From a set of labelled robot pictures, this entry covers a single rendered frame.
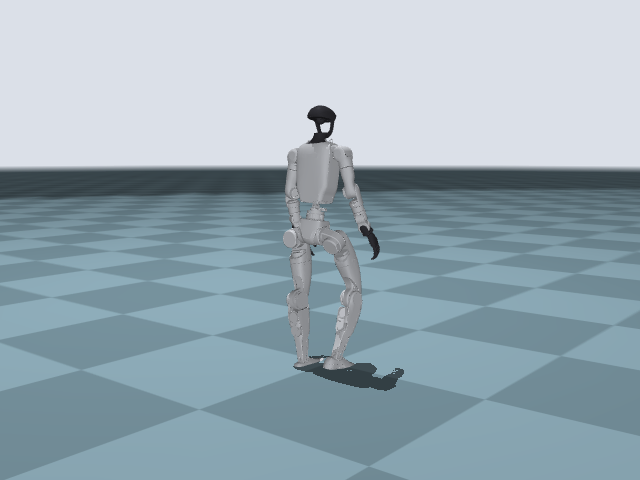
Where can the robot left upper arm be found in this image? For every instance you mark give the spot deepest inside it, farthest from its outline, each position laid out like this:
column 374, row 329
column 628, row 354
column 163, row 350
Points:
column 290, row 187

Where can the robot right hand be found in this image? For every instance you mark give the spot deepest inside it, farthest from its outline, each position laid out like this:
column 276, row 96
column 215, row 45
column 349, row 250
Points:
column 372, row 240

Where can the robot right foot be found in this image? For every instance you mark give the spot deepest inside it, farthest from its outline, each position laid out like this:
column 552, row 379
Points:
column 332, row 364

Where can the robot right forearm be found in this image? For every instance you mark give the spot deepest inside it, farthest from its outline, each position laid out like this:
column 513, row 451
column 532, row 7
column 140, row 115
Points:
column 358, row 210

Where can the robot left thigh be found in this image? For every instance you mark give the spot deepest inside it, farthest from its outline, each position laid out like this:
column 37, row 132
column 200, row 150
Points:
column 301, row 267

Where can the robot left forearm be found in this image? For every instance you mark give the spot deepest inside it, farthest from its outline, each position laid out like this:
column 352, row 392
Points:
column 294, row 211

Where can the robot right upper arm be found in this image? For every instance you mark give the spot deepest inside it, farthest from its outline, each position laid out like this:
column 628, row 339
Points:
column 344, row 156

